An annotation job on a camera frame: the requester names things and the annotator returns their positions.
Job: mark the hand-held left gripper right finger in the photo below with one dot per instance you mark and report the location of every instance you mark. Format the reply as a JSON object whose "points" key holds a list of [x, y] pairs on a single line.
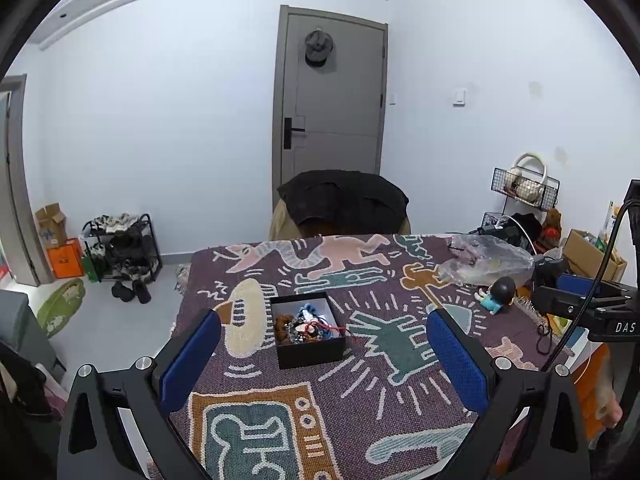
{"points": [[457, 365]]}

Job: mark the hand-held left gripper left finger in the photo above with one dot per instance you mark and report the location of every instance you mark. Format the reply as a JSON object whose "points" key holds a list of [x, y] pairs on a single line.
{"points": [[192, 355]]}

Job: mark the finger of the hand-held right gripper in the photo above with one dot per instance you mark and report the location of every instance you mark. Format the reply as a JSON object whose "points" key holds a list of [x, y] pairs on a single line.
{"points": [[555, 300], [575, 284]]}

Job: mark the black jewelry box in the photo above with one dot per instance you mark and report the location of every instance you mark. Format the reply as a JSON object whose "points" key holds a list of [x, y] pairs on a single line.
{"points": [[310, 355]]}

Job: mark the large cardboard box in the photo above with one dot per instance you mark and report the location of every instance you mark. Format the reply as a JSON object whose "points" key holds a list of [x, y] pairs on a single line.
{"points": [[580, 250]]}

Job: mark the blue toy figurine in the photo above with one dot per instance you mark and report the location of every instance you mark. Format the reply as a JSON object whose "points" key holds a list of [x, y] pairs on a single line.
{"points": [[500, 292]]}

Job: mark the orange cloth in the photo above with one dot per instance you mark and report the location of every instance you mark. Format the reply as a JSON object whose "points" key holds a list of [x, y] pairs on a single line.
{"points": [[595, 375]]}

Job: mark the brown plush toy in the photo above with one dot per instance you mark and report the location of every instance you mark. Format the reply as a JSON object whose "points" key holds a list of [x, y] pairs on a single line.
{"points": [[552, 222]]}

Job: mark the black bag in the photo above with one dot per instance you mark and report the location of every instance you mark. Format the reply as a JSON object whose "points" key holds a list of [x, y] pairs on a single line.
{"points": [[525, 230]]}

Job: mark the clear plastic bag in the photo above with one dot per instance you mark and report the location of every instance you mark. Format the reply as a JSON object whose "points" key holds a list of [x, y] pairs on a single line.
{"points": [[490, 260]]}

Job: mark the black slipper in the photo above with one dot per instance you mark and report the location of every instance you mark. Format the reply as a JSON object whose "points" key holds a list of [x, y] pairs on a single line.
{"points": [[121, 291], [141, 292]]}

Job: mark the white headphones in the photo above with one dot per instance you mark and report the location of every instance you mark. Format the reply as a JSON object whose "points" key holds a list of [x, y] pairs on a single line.
{"points": [[527, 185]]}

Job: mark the printed blanket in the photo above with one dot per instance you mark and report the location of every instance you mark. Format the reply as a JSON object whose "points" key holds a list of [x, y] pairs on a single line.
{"points": [[350, 395]]}

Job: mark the black shoe rack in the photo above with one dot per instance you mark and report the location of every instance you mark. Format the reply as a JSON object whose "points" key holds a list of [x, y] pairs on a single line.
{"points": [[145, 250]]}

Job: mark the green bag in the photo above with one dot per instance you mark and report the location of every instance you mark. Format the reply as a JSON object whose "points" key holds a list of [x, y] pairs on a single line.
{"points": [[91, 269]]}

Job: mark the green rug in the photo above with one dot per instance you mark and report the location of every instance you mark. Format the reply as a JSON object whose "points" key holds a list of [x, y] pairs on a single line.
{"points": [[60, 307]]}

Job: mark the grey white patterned shoes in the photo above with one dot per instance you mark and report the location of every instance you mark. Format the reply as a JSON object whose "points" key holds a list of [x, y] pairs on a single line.
{"points": [[112, 221]]}

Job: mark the tan chair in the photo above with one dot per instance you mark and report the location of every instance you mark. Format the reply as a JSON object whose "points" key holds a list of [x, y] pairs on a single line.
{"points": [[280, 225]]}

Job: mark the orange box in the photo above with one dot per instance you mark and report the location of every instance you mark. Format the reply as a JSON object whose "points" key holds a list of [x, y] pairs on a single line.
{"points": [[65, 260]]}

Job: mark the dark clothing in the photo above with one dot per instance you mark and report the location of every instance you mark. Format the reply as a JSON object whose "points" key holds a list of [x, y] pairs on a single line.
{"points": [[20, 385]]}

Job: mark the grey sofa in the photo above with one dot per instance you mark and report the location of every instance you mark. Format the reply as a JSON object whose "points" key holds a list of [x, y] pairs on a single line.
{"points": [[20, 325]]}

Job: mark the small cardboard box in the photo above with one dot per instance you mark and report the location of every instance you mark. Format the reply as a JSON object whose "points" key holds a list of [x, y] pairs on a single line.
{"points": [[50, 225]]}

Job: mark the black jacket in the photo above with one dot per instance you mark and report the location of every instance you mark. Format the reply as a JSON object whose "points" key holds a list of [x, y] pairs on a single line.
{"points": [[345, 200]]}

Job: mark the grey door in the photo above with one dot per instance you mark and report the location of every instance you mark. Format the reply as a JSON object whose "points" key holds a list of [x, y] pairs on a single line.
{"points": [[340, 110]]}

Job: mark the grey cap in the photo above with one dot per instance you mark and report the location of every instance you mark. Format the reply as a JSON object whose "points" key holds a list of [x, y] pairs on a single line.
{"points": [[318, 47]]}

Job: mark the white light switch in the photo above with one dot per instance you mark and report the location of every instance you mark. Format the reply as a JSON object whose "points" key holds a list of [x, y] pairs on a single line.
{"points": [[459, 96]]}

